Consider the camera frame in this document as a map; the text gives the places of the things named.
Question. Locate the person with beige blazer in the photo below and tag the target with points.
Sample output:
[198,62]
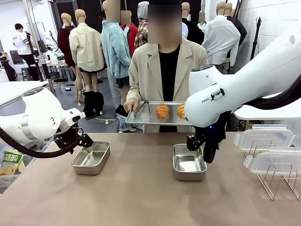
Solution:
[168,77]

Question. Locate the mannequin in cream jacket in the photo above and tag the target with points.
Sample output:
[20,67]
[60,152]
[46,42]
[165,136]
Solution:
[85,49]

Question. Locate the blue jeans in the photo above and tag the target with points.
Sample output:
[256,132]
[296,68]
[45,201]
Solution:
[124,123]

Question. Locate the mannequin in black jacket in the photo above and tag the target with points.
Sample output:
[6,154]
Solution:
[192,30]

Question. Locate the perforated metal baking tray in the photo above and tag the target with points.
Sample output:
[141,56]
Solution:
[145,117]

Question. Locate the mannequin in plaid shirt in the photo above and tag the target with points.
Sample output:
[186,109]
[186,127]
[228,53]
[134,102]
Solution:
[142,30]

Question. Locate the golden croissant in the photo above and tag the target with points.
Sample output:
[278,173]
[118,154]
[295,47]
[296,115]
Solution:
[162,110]
[181,110]

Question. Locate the mannequin in blue fleece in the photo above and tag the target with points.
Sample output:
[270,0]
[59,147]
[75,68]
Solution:
[115,51]

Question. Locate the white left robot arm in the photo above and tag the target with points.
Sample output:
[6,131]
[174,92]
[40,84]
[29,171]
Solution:
[40,110]

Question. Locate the white side table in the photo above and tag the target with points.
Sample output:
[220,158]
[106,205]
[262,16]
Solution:
[14,90]
[270,113]

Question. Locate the person in white jersey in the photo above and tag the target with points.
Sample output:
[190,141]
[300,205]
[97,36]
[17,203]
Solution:
[22,44]

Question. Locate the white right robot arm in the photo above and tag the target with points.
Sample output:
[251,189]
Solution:
[247,89]

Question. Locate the stainless steel rectangular container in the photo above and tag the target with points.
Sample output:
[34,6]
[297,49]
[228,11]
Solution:
[188,175]
[90,161]

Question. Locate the mannequin in red jacket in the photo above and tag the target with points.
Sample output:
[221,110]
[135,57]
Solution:
[132,35]

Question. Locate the mannequin in maroon dress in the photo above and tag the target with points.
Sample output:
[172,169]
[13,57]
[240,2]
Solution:
[64,44]

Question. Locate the green snack bag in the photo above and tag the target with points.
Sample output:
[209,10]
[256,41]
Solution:
[10,159]

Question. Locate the clear plastic storage bin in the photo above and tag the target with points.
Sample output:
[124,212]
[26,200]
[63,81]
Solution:
[7,180]

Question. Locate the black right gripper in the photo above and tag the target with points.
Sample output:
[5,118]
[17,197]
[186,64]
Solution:
[208,135]

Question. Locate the person's right forearm beige sleeve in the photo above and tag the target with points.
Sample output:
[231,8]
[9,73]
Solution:
[133,95]

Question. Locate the clear plastic clip lid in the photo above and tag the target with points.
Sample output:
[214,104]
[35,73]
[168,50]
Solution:
[275,160]
[265,139]

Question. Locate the black tripod stand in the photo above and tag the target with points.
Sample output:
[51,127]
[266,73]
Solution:
[257,35]

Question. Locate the person's right hand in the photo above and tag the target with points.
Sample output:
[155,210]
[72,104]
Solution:
[130,105]

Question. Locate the metal tongs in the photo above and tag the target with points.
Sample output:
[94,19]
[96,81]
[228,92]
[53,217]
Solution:
[141,108]

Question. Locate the mannequin in black coat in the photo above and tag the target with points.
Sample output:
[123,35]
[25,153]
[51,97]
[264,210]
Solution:
[241,30]

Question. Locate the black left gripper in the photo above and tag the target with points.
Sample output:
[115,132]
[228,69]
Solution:
[68,136]

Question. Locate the mannequin in white shirt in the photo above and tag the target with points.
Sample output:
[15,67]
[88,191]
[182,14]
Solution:
[221,40]

